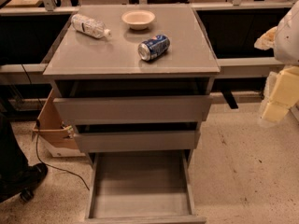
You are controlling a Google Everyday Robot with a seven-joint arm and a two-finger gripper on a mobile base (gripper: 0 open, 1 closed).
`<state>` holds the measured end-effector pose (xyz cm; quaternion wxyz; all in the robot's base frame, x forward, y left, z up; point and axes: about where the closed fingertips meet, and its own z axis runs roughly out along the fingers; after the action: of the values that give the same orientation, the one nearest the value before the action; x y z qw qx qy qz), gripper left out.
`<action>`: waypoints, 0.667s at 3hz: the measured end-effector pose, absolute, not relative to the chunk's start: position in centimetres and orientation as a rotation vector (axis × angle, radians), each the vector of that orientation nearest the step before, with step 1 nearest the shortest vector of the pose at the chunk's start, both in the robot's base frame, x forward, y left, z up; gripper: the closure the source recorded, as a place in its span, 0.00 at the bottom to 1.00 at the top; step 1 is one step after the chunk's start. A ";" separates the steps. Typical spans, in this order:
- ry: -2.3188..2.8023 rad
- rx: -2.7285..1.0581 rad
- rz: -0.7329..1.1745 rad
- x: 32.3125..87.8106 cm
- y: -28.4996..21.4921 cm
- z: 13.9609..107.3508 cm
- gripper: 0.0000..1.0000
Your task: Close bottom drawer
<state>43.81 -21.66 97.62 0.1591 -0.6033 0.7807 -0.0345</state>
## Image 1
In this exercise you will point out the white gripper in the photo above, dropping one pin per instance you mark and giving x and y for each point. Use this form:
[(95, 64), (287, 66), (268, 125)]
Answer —
[(288, 36)]

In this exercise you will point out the grey bottom drawer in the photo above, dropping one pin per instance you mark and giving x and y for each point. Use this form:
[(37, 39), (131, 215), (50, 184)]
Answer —
[(141, 188)]

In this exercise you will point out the grey drawer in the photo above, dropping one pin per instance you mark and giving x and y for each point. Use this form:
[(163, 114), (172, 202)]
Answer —
[(141, 188), (125, 110), (136, 141)]

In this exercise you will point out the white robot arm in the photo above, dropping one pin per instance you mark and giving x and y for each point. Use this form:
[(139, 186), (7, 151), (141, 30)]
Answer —
[(284, 41)]

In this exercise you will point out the grey top drawer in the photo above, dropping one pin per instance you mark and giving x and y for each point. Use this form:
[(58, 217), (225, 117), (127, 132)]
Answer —
[(125, 110)]

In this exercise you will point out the grey drawer cabinet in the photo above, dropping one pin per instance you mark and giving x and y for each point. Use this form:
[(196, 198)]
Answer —
[(84, 67)]

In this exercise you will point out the grey middle drawer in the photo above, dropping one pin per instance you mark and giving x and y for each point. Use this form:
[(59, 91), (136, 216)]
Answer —
[(136, 141)]

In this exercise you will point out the blue soda can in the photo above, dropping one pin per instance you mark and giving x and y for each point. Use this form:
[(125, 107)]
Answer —
[(153, 48)]

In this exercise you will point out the white paper bowl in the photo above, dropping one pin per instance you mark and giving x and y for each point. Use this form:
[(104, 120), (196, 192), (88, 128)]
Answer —
[(138, 19)]

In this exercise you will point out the clear plastic water bottle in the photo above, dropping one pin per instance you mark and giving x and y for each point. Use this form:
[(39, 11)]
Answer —
[(90, 26)]

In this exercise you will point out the brown cardboard box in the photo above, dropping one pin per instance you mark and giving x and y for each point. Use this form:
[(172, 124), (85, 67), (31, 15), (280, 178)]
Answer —
[(58, 137)]

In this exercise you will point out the black shoe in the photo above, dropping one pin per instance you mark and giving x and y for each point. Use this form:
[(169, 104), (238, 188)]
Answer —
[(23, 183)]

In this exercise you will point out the dark trouser leg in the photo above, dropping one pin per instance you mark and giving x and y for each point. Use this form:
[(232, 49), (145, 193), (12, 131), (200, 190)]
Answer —
[(13, 163)]

